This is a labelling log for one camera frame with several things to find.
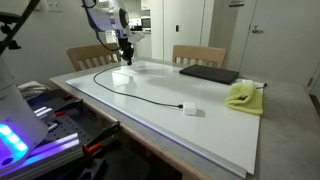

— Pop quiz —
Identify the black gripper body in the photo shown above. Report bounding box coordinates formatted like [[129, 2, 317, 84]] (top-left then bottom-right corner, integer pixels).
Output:
[[117, 35, 135, 53]]

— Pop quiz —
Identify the long black usb cable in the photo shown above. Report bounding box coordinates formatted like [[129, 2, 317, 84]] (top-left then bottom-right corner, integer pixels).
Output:
[[93, 64, 184, 110]]

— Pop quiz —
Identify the white square charger block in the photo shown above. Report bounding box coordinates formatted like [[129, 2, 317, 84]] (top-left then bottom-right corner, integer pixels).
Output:
[[182, 101, 198, 117]]

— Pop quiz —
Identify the dark background appliance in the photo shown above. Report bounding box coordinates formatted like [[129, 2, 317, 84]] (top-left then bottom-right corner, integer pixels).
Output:
[[141, 16, 153, 32]]

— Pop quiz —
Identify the wooden slat-back chair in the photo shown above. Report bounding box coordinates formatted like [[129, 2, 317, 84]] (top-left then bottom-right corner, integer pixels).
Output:
[[172, 44, 228, 69], [65, 42, 123, 72]]

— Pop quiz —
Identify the black flat pad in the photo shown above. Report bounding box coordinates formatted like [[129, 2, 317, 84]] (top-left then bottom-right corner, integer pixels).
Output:
[[179, 64, 240, 85]]

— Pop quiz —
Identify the white bundled fabric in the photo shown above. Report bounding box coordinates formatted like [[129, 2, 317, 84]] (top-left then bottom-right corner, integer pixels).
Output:
[[18, 80, 51, 99]]

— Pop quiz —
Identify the silver aluminium profile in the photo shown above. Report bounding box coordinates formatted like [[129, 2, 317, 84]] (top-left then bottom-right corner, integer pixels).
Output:
[[33, 105, 59, 132]]

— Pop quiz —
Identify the white board sheet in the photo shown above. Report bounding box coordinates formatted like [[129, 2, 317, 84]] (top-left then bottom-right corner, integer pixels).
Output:
[[65, 60, 267, 179]]

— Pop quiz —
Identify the yellow-green folded cloth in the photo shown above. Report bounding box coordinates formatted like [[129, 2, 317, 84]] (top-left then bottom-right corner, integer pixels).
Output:
[[224, 82, 264, 116]]

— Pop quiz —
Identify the small white charger plug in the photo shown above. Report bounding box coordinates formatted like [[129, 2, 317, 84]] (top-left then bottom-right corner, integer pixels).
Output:
[[241, 79, 258, 86]]

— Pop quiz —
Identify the black arm cable blue plug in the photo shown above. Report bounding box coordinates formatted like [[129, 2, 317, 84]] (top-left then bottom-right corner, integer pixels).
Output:
[[94, 29, 122, 53]]

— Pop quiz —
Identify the white cabinet with black handles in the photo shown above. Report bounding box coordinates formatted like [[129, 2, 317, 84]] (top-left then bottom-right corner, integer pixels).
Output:
[[163, 0, 214, 63]]

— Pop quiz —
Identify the white wall switch plate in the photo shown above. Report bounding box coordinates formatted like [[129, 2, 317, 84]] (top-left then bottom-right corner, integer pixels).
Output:
[[46, 0, 63, 13]]

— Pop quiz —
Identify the black orange-handled clamp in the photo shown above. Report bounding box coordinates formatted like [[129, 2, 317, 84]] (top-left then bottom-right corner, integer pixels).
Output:
[[81, 120, 122, 157], [51, 109, 68, 118]]

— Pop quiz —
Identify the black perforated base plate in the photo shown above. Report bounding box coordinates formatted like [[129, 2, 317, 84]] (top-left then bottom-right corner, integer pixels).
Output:
[[44, 113, 113, 149]]

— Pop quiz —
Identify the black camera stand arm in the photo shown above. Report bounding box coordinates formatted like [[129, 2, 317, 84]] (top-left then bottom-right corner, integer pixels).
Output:
[[0, 0, 41, 56]]

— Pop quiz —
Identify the long aluminium extrusion rail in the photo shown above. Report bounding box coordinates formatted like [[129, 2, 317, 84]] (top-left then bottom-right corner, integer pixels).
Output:
[[0, 132, 84, 180]]

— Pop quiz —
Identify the white door with lever handle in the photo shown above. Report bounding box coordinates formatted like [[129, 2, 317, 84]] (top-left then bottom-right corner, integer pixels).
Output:
[[239, 0, 320, 88]]

